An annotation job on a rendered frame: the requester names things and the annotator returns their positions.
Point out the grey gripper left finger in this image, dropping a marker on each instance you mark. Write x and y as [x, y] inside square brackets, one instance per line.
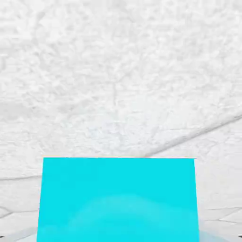
[1, 237]

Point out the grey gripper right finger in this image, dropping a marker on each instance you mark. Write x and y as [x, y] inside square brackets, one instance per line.
[240, 237]

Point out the large cyan box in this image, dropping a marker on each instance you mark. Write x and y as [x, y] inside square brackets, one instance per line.
[117, 198]

